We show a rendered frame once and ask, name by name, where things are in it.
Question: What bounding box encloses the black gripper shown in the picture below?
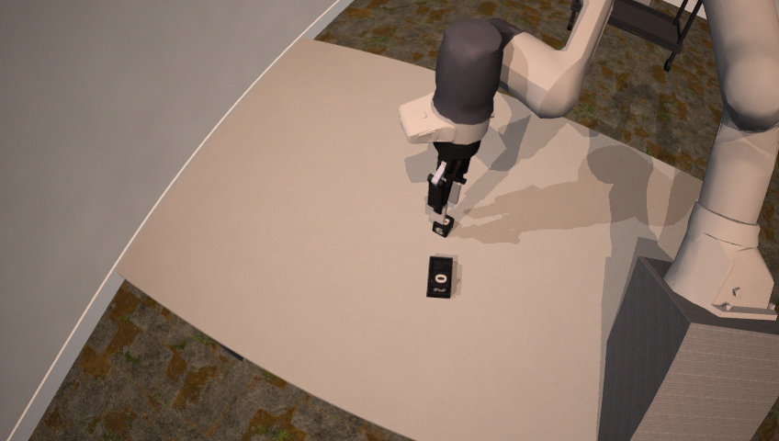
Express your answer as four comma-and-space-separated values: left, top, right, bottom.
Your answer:
427, 141, 481, 225

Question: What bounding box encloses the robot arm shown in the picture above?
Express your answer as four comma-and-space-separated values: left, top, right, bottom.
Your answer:
399, 0, 779, 321

